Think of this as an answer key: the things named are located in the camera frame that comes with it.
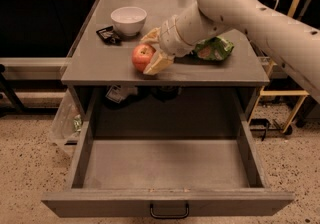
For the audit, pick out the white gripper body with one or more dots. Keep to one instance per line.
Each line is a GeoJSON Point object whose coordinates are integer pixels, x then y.
{"type": "Point", "coordinates": [169, 37]}

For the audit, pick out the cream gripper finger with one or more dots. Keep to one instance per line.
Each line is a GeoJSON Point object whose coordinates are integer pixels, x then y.
{"type": "Point", "coordinates": [158, 62]}
{"type": "Point", "coordinates": [151, 39]}

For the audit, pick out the red apple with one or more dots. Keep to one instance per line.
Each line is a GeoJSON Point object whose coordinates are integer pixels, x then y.
{"type": "Point", "coordinates": [141, 56]}

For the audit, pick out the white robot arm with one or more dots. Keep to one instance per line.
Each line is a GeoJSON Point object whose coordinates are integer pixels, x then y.
{"type": "Point", "coordinates": [291, 44]}

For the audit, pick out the grey counter cabinet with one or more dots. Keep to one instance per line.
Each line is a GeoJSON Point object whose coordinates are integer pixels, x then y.
{"type": "Point", "coordinates": [213, 94]}

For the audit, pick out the grey open drawer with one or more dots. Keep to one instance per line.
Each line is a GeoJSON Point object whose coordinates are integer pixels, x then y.
{"type": "Point", "coordinates": [123, 177]}

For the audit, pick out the white ceramic bowl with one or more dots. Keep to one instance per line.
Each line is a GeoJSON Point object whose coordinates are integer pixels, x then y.
{"type": "Point", "coordinates": [129, 20]}

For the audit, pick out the black snack wrapper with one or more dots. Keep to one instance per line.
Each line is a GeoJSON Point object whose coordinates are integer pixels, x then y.
{"type": "Point", "coordinates": [109, 36]}

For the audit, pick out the green chip bag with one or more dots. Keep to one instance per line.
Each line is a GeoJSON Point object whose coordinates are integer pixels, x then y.
{"type": "Point", "coordinates": [214, 49]}

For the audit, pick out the packaged items inside cabinet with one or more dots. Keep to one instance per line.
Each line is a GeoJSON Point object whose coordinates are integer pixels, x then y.
{"type": "Point", "coordinates": [118, 97]}

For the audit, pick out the clear plastic bag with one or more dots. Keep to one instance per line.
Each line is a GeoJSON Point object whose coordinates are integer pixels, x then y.
{"type": "Point", "coordinates": [66, 126]}

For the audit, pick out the black drawer handle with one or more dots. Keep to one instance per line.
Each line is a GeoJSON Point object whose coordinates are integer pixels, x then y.
{"type": "Point", "coordinates": [169, 212]}

